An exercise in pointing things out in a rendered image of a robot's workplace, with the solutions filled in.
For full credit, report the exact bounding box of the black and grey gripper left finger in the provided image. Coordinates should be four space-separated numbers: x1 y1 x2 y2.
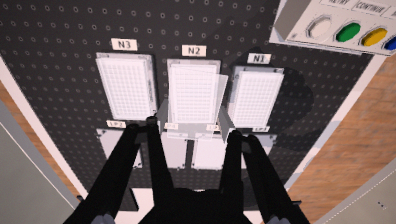
63 99 184 224

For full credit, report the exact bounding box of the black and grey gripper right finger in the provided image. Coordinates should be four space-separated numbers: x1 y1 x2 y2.
217 106 309 224

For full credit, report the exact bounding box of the white operator panel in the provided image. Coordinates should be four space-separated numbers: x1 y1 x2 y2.
268 0 396 57

